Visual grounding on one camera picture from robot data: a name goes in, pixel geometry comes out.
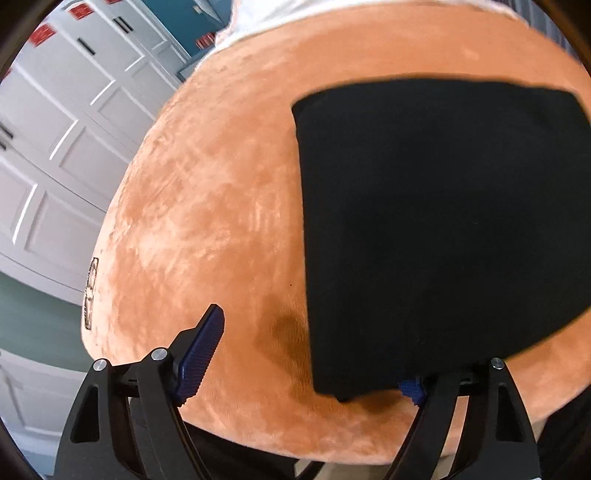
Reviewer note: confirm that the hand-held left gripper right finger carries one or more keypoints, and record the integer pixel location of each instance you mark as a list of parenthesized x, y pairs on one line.
[(413, 392)]

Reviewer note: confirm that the orange plush blanket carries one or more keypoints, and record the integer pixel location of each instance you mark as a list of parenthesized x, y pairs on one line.
[(207, 207)]

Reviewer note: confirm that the blue nightstand with drawer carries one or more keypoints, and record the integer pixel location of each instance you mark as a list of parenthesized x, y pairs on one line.
[(191, 67)]

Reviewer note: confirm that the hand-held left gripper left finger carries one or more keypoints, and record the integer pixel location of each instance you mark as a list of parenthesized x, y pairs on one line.
[(201, 355)]

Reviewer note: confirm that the white door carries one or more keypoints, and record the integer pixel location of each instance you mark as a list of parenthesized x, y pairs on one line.
[(32, 397)]

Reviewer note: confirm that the grey curtain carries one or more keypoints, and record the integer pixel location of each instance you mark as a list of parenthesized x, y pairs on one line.
[(545, 21)]

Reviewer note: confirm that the thin-framed eyeglasses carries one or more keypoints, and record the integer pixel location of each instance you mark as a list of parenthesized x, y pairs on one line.
[(91, 295)]

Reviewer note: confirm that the black pants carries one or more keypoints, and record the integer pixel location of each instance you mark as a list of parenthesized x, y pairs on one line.
[(438, 230)]

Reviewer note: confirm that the white panelled wardrobe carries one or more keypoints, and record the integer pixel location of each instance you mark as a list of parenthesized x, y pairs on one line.
[(69, 138)]

